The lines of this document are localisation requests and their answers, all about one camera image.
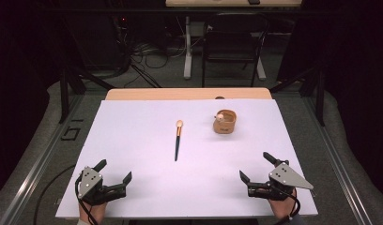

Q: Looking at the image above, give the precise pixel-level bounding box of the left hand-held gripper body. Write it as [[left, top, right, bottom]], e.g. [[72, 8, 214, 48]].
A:
[[74, 166, 128, 206]]

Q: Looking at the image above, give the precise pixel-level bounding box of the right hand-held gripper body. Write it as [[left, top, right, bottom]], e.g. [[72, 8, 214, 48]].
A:
[[247, 160, 315, 202]]

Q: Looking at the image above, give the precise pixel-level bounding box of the brown cup with small figure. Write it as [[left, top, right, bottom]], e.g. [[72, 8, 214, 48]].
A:
[[212, 109, 237, 135]]

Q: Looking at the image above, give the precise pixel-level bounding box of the wooden spoon with dark handle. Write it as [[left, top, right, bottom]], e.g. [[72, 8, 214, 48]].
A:
[[174, 119, 184, 162]]

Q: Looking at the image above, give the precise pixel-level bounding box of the person's left hand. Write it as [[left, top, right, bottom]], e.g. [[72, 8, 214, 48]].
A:
[[78, 200, 109, 225]]

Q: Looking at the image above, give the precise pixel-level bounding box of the person's right hand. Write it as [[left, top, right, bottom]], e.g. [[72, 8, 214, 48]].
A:
[[267, 188, 299, 220]]

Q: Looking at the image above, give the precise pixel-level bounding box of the white table mat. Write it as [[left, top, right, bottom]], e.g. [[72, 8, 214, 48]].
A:
[[54, 98, 319, 219]]

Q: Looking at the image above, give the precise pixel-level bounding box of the black metal stand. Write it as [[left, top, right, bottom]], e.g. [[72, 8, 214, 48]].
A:
[[58, 67, 115, 125], [268, 67, 326, 128]]

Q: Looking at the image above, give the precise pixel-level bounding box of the white desk leg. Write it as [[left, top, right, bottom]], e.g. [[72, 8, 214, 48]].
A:
[[255, 55, 268, 82], [183, 16, 193, 81]]

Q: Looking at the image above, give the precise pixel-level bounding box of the wooden table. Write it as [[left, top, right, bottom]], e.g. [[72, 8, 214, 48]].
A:
[[104, 87, 273, 101]]

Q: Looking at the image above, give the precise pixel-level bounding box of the black chair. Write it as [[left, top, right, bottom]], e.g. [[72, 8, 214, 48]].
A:
[[201, 12, 270, 88]]

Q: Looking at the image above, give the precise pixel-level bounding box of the light wooden desk top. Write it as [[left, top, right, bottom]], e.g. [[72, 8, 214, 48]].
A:
[[165, 0, 303, 8]]

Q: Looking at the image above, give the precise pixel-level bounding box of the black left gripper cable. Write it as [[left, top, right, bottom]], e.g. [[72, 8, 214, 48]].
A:
[[74, 175, 100, 225]]

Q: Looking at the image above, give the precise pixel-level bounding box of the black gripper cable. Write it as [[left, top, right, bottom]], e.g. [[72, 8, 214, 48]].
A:
[[74, 175, 100, 225], [273, 184, 302, 225]]

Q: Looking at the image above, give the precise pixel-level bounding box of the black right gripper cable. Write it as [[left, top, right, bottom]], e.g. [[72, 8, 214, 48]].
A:
[[273, 184, 302, 225]]

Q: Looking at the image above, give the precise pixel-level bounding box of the black floor cable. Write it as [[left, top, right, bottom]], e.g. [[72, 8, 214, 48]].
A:
[[33, 163, 77, 225]]

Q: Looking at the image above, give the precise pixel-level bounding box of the aluminium floor rail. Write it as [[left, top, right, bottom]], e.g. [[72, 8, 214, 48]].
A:
[[0, 93, 84, 225], [301, 93, 374, 225]]

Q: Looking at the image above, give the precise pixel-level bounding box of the tangle of floor cables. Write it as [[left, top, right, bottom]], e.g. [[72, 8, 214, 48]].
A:
[[117, 15, 207, 89]]

